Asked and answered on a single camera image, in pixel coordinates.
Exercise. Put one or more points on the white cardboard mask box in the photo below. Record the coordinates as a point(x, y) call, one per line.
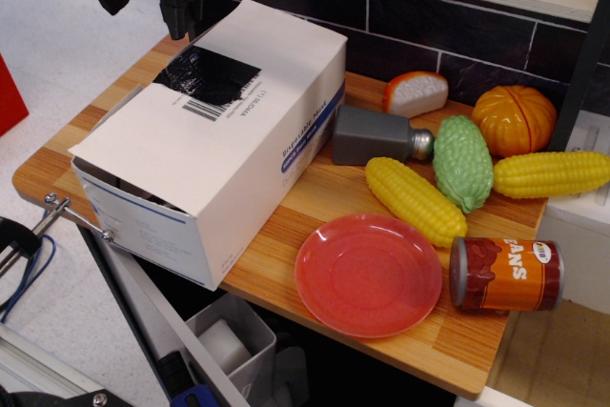
point(187, 185)

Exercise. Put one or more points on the red box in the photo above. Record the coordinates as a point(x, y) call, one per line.
point(13, 109)

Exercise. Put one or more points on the grey toy salt shaker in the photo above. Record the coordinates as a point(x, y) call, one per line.
point(360, 135)

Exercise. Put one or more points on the metal table clamp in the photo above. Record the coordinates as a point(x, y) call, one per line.
point(20, 241)

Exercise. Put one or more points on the toy cheese wedge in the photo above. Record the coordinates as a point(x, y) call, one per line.
point(414, 93)

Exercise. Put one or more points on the yellow toy corn cob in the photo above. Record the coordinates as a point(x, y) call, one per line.
point(414, 200)
point(551, 174)

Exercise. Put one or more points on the white tape roll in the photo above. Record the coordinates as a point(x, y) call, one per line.
point(224, 346)

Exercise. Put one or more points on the green toy bitter gourd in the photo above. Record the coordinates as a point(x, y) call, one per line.
point(462, 163)

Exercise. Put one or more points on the red plastic plate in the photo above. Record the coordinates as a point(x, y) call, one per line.
point(368, 275)

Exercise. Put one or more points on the orange toy pumpkin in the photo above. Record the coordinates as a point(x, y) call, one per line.
point(515, 120)

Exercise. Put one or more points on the grey plastic bin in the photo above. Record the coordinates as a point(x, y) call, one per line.
point(254, 379)

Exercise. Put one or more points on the toy beans can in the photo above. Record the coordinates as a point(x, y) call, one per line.
point(506, 274)

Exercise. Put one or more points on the blue black handle tool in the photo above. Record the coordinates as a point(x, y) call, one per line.
point(180, 384)

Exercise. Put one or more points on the black vertical post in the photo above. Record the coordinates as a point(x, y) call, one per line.
point(587, 91)

